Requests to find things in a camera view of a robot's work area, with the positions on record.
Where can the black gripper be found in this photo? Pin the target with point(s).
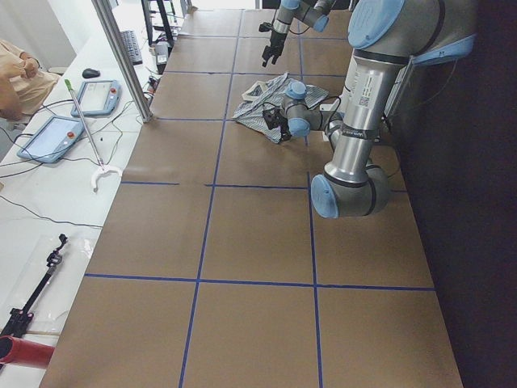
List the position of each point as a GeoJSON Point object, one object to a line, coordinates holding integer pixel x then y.
{"type": "Point", "coordinates": [275, 41]}
{"type": "Point", "coordinates": [283, 128]}

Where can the striped polo shirt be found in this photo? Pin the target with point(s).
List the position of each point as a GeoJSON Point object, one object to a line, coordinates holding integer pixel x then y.
{"type": "Point", "coordinates": [261, 110]}

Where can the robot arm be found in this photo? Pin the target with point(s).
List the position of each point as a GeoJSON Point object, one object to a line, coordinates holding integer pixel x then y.
{"type": "Point", "coordinates": [315, 17]}
{"type": "Point", "coordinates": [385, 36]}

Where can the black keyboard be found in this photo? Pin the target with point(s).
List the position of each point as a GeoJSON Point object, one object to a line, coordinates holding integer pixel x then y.
{"type": "Point", "coordinates": [130, 42]}

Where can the far teach pendant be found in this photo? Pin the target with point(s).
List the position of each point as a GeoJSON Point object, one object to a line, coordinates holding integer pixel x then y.
{"type": "Point", "coordinates": [98, 98]}

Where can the teach pendant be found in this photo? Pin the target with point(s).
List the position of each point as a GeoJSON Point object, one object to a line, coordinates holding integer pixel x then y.
{"type": "Point", "coordinates": [98, 98]}
{"type": "Point", "coordinates": [52, 140]}

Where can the reacher grabber tool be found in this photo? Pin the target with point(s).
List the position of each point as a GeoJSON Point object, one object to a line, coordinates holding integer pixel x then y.
{"type": "Point", "coordinates": [103, 169]}

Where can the black computer mouse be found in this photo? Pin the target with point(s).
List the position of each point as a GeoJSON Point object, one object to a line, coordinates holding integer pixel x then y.
{"type": "Point", "coordinates": [90, 73]}

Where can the near teach pendant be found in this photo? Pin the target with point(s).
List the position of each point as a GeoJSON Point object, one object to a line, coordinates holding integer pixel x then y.
{"type": "Point", "coordinates": [52, 140]}

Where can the seated person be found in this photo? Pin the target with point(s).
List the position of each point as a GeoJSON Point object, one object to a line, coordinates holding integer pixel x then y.
{"type": "Point", "coordinates": [24, 85]}

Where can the red cylinder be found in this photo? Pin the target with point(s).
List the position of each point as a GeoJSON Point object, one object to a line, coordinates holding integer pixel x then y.
{"type": "Point", "coordinates": [26, 353]}

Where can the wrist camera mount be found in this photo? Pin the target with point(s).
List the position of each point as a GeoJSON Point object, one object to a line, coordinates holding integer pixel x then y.
{"type": "Point", "coordinates": [271, 117]}
{"type": "Point", "coordinates": [265, 27]}

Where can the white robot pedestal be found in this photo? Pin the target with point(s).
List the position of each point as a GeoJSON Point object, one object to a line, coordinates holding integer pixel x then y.
{"type": "Point", "coordinates": [328, 105]}

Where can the aluminium frame post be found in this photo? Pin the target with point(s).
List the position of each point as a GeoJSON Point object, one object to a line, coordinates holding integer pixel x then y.
{"type": "Point", "coordinates": [112, 32]}

